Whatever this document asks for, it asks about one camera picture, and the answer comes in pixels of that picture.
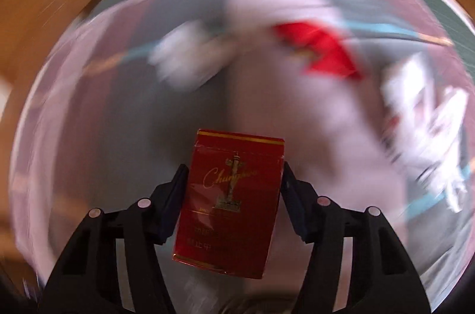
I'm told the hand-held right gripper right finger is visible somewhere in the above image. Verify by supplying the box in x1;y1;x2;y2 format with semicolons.
281;161;433;314

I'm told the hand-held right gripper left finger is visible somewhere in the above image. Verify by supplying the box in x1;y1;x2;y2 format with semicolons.
37;163;190;314

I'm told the red cigarette pack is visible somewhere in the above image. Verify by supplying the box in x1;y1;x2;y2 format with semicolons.
172;129;286;279

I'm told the patchwork blanket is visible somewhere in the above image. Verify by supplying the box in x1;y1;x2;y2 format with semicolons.
9;0;475;300

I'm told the white crumpled plastic bag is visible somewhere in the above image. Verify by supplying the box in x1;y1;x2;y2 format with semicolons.
381;53;473;215

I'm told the white packet with red label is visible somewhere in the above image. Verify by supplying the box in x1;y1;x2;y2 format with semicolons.
271;20;366;82

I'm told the wooden cabinet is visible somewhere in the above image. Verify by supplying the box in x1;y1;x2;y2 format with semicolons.
0;0;112;263

